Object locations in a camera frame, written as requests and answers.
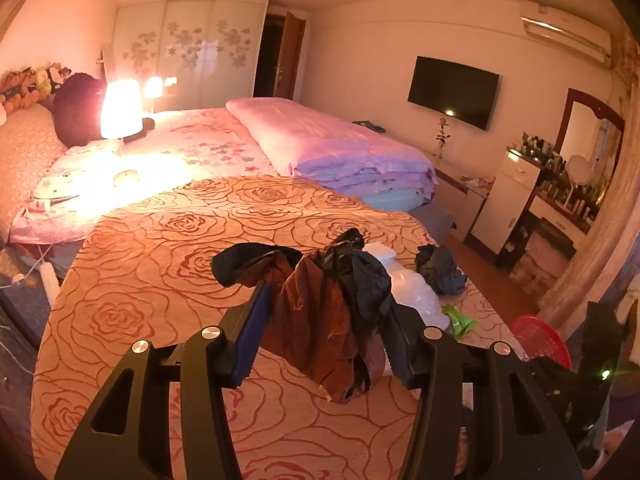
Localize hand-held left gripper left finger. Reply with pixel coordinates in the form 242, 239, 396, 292
54, 280, 273, 480

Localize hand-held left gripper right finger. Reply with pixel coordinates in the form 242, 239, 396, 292
382, 305, 583, 480

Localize red plastic basket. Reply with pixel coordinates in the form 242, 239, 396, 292
511, 314, 572, 372

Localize storage boxes under table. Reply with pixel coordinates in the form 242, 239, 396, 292
509, 220, 577, 297

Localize white dressing table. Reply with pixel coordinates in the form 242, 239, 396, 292
527, 192, 601, 237

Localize light blue mattress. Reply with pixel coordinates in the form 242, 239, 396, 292
357, 187, 437, 212

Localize low white cabinet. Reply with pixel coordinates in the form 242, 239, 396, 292
415, 152, 490, 242

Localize tall white drawer cabinet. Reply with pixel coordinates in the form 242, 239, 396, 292
470, 147, 543, 257

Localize round white vanity mirror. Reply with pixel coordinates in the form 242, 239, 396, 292
564, 155, 594, 207

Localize small clutter on cabinet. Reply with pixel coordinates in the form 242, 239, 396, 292
460, 174, 497, 192

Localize floral pink bed sheet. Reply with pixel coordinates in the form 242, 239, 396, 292
10, 107, 281, 246

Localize row of cosmetic bottles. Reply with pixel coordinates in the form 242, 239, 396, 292
520, 131, 601, 222

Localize folded pink quilt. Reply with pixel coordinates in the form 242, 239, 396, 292
225, 97, 438, 206

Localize rose in vase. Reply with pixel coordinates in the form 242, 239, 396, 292
433, 117, 452, 160

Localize red-framed dressing mirror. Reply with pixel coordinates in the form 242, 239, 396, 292
552, 88, 627, 198

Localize large glowing table lamp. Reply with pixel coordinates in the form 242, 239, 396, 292
100, 80, 146, 142

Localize small glowing table lamp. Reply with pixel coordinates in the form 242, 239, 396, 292
144, 76, 165, 113

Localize brown wooden door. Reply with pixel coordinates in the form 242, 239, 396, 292
276, 11, 307, 103

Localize flower-print sliding wardrobe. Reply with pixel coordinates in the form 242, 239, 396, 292
111, 0, 268, 113

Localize white air conditioner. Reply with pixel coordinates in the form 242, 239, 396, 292
519, 0, 613, 64

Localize pile of plush toys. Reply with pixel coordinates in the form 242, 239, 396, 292
0, 62, 72, 112

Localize grey bed frame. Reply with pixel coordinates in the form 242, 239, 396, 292
410, 205, 455, 242

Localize wall television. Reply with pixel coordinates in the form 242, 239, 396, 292
407, 56, 501, 132

